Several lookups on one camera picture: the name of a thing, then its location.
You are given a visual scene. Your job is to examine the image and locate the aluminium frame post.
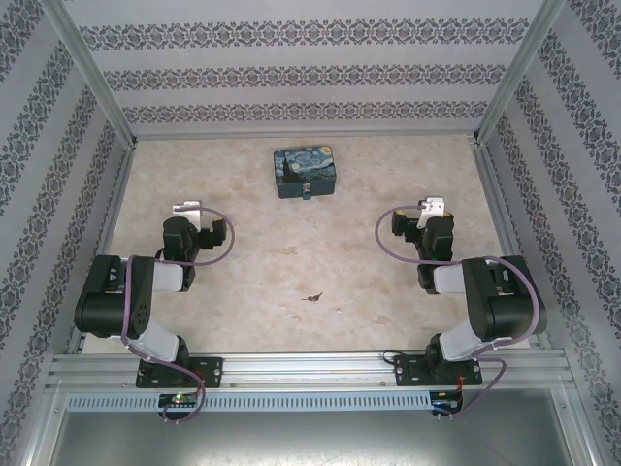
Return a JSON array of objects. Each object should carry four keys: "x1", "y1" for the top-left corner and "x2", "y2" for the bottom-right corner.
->
[
  {"x1": 471, "y1": 0, "x2": 570, "y2": 147},
  {"x1": 40, "y1": 0, "x2": 141, "y2": 150}
]

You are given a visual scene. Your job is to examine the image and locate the starry night tin box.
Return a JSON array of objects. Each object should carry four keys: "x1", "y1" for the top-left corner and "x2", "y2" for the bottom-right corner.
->
[{"x1": 273, "y1": 144, "x2": 340, "y2": 201}]

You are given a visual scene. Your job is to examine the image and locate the slotted grey cable duct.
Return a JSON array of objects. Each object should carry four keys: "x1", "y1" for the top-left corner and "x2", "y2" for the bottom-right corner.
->
[{"x1": 64, "y1": 390, "x2": 435, "y2": 413}]

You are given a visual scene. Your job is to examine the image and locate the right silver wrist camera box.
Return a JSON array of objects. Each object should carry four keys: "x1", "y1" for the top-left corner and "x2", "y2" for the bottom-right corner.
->
[{"x1": 419, "y1": 195, "x2": 447, "y2": 218}]

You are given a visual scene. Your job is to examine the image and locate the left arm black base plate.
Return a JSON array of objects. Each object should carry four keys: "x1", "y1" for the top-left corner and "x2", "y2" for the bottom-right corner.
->
[{"x1": 135, "y1": 356, "x2": 225, "y2": 390}]

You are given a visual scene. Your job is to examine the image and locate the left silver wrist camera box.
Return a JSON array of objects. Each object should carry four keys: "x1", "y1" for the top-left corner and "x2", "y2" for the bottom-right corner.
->
[{"x1": 171, "y1": 198, "x2": 205, "y2": 229}]

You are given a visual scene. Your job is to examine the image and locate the aluminium frame side rail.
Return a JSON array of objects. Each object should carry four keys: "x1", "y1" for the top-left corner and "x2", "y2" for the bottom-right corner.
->
[
  {"x1": 470, "y1": 138, "x2": 554, "y2": 350},
  {"x1": 65, "y1": 138, "x2": 140, "y2": 355}
]

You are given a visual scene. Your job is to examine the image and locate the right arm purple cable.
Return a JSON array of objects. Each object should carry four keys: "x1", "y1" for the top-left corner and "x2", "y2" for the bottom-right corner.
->
[{"x1": 376, "y1": 205, "x2": 542, "y2": 421}]

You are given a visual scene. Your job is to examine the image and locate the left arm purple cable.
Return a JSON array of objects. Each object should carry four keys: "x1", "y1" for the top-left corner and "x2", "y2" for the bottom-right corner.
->
[{"x1": 119, "y1": 206, "x2": 238, "y2": 425}]

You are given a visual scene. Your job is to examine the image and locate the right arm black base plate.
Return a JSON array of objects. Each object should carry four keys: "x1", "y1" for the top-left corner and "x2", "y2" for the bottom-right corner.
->
[{"x1": 393, "y1": 353, "x2": 484, "y2": 387}]

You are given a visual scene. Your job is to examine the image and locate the aluminium mounting rail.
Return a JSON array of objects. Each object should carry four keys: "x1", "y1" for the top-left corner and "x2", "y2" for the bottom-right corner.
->
[{"x1": 46, "y1": 349, "x2": 577, "y2": 390}]

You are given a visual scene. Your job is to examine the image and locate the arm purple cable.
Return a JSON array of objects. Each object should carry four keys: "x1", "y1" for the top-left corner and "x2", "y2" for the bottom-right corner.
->
[
  {"x1": 376, "y1": 205, "x2": 542, "y2": 421},
  {"x1": 119, "y1": 206, "x2": 238, "y2": 425}
]

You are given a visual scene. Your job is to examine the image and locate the grey sheet metal panel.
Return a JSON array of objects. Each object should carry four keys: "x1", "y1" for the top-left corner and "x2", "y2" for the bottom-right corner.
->
[{"x1": 21, "y1": 387, "x2": 601, "y2": 466}]

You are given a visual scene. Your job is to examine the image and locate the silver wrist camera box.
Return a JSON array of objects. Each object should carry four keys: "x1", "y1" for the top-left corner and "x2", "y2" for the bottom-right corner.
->
[
  {"x1": 419, "y1": 195, "x2": 447, "y2": 218},
  {"x1": 171, "y1": 198, "x2": 205, "y2": 229}
]

